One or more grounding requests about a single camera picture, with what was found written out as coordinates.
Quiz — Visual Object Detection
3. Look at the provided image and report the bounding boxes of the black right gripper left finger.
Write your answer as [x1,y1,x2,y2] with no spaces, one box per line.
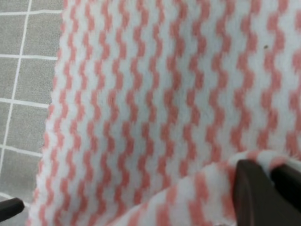
[232,160,301,226]

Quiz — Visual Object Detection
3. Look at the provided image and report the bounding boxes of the grey grid tablecloth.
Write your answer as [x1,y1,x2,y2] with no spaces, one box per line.
[0,0,63,226]

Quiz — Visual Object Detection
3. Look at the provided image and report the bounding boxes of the pink white wavy towel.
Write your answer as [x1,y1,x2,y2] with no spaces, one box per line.
[27,0,301,226]

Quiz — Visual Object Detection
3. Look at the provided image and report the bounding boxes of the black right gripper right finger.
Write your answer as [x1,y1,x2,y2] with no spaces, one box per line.
[270,164,301,207]

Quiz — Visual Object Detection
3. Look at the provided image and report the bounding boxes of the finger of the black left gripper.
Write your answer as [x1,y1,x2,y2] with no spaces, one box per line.
[0,198,25,221]

